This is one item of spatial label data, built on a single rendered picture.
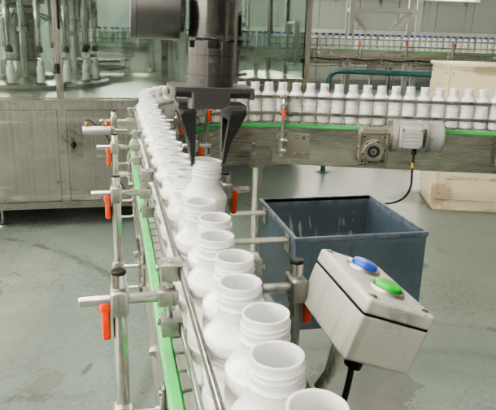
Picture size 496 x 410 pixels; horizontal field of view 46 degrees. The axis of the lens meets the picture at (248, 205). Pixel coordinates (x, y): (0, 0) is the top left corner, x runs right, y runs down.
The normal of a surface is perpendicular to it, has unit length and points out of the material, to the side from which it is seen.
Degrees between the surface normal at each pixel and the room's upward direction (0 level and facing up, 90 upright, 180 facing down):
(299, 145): 90
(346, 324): 70
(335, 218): 90
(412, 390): 0
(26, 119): 90
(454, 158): 90
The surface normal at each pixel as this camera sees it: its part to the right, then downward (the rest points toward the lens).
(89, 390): 0.03, -0.96
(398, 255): 0.22, 0.28
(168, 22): 0.18, 0.52
